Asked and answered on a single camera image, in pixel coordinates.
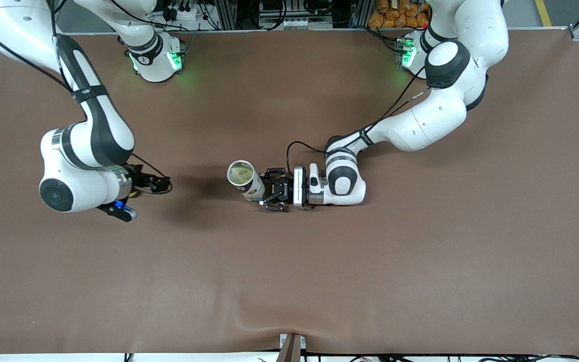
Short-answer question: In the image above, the clear Wilson tennis ball can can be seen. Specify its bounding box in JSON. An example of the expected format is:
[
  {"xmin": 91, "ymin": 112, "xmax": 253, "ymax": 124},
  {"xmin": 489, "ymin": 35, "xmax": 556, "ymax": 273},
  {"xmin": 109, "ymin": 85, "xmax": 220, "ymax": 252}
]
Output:
[{"xmin": 227, "ymin": 160, "xmax": 266, "ymax": 202}]

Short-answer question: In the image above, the grey table edge clamp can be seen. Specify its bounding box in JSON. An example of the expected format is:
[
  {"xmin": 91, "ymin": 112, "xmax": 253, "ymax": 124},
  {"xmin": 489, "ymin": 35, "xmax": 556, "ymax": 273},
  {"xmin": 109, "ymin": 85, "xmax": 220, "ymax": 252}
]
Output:
[{"xmin": 278, "ymin": 333, "xmax": 307, "ymax": 362}]

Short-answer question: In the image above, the orange snack bag pile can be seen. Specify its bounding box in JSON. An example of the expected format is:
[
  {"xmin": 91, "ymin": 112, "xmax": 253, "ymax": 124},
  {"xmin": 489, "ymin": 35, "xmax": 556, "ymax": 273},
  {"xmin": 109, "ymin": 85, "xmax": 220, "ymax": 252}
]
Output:
[{"xmin": 368, "ymin": 0, "xmax": 429, "ymax": 29}]

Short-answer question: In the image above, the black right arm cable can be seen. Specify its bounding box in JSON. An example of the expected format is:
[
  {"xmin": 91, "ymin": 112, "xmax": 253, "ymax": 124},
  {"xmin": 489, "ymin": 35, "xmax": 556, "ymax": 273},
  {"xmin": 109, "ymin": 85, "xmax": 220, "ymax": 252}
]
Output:
[{"xmin": 0, "ymin": 0, "xmax": 173, "ymax": 196}]

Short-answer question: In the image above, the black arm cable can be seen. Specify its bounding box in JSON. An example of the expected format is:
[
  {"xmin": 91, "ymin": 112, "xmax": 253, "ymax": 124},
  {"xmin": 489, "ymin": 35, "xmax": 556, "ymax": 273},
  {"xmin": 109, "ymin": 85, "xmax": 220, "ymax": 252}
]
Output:
[
  {"xmin": 286, "ymin": 65, "xmax": 433, "ymax": 174},
  {"xmin": 0, "ymin": 0, "xmax": 173, "ymax": 196}
]

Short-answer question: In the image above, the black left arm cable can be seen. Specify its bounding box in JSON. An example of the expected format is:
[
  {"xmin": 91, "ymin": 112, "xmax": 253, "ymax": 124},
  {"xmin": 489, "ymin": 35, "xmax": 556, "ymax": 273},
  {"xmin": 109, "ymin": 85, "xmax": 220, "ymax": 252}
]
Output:
[{"xmin": 286, "ymin": 65, "xmax": 433, "ymax": 174}]

